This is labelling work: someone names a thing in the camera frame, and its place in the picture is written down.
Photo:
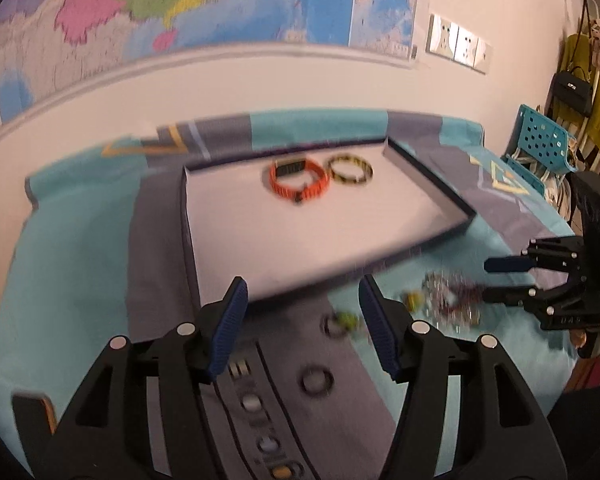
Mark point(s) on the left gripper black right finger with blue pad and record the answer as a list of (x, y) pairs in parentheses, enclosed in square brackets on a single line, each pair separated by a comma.
[(501, 433)]

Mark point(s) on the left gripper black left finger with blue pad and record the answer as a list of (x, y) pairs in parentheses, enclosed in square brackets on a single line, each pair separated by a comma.
[(104, 431)]

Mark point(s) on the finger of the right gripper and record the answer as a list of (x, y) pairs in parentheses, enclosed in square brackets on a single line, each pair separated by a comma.
[(510, 295), (509, 264)]

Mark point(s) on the orange smart watch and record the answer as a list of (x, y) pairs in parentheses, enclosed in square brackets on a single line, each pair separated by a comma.
[(298, 180)]

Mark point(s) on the teal perforated plastic chair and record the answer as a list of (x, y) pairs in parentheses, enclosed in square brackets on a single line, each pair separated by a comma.
[(539, 149)]

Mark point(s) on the black handbag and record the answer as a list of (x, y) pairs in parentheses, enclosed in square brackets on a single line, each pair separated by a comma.
[(573, 91)]

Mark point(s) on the teal grey patterned bedsheet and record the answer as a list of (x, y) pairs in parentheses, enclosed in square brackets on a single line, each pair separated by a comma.
[(107, 252)]

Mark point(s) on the navy shallow box tray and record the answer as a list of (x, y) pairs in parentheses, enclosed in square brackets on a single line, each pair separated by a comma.
[(239, 227)]

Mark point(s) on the white wall socket panel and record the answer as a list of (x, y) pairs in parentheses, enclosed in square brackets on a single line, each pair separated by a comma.
[(449, 40)]

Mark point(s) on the colourful wall map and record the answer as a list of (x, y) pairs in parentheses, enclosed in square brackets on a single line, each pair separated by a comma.
[(51, 48)]

